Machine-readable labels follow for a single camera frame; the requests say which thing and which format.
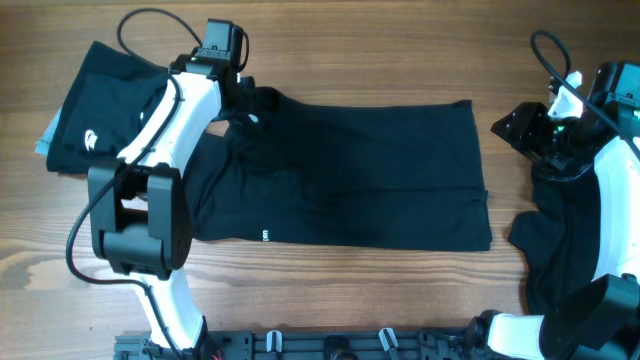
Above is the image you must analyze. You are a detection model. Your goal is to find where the black polo shirt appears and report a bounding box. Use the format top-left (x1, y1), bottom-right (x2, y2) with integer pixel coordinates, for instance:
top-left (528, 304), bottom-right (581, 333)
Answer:
top-left (185, 87), bottom-right (492, 252)

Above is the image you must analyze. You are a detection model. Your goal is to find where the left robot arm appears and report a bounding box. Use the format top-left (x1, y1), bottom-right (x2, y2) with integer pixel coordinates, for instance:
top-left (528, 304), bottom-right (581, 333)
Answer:
top-left (82, 19), bottom-right (261, 359)

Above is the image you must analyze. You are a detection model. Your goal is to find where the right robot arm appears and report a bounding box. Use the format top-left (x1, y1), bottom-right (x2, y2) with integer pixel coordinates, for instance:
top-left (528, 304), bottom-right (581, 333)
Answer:
top-left (462, 61), bottom-right (639, 359)

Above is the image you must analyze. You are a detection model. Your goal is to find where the pile of black clothes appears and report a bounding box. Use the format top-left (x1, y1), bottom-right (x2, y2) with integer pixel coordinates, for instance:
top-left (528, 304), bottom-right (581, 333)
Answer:
top-left (508, 169), bottom-right (600, 315)

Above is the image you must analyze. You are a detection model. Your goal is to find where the folded black shirt with logo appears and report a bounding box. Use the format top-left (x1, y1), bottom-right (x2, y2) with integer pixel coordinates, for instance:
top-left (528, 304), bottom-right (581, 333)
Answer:
top-left (46, 41), bottom-right (168, 174)

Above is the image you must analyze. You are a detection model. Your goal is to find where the folded grey garment underneath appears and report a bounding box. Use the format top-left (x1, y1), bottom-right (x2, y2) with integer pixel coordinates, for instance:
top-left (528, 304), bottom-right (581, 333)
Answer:
top-left (34, 110), bottom-right (61, 157)

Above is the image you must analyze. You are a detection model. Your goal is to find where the right black cable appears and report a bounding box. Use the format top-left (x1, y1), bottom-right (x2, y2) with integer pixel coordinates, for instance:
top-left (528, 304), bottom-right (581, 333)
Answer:
top-left (529, 29), bottom-right (640, 161)

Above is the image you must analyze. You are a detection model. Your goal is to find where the black cable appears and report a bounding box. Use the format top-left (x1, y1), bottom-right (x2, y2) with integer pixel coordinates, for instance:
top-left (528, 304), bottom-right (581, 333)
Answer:
top-left (529, 29), bottom-right (640, 161)
top-left (64, 7), bottom-right (211, 360)

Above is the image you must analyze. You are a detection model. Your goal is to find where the left black cable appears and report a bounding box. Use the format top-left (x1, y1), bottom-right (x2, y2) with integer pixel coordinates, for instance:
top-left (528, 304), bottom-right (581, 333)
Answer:
top-left (64, 7), bottom-right (211, 360)

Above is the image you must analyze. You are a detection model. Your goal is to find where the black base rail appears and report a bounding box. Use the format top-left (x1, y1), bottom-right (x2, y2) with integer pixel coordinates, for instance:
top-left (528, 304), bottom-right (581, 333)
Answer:
top-left (113, 328), bottom-right (504, 360)

